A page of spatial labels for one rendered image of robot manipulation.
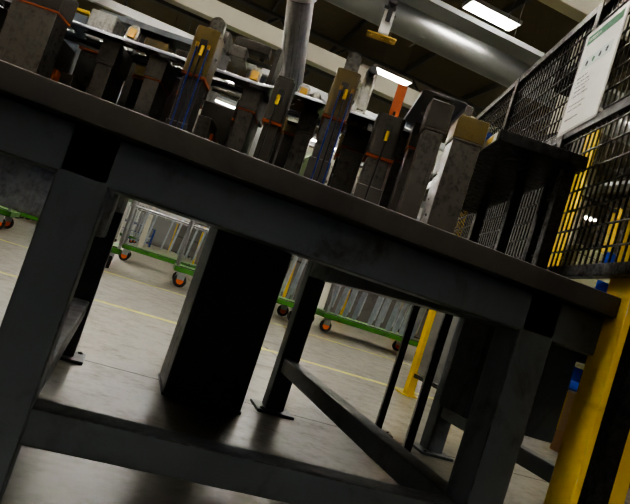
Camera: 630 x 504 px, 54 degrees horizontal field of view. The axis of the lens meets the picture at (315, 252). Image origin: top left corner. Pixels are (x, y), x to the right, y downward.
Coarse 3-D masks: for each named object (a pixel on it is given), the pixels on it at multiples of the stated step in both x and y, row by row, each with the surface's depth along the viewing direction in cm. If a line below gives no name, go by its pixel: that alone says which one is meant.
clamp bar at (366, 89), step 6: (372, 66) 182; (366, 72) 184; (372, 72) 181; (366, 78) 184; (372, 78) 185; (366, 84) 184; (372, 84) 184; (360, 90) 183; (366, 90) 184; (372, 90) 183; (360, 96) 182; (366, 96) 184; (360, 102) 183; (366, 102) 182; (354, 108) 182; (360, 108) 183; (366, 108) 182
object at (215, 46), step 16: (208, 32) 145; (192, 48) 145; (208, 48) 144; (192, 64) 145; (208, 64) 145; (192, 80) 146; (208, 80) 149; (176, 96) 145; (192, 96) 144; (176, 112) 145; (192, 112) 147; (192, 128) 152
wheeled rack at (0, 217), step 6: (0, 210) 784; (6, 210) 786; (12, 210) 827; (0, 216) 790; (6, 216) 864; (12, 216) 808; (18, 216) 867; (0, 222) 791; (6, 222) 865; (12, 222) 868; (0, 228) 791; (6, 228) 866
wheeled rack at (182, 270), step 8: (192, 224) 825; (200, 224) 919; (184, 240) 914; (184, 248) 823; (176, 264) 865; (176, 272) 905; (184, 272) 822; (192, 272) 825; (176, 280) 827; (184, 280) 830; (280, 296) 933; (288, 304) 857; (280, 312) 943; (288, 312) 868; (288, 320) 865
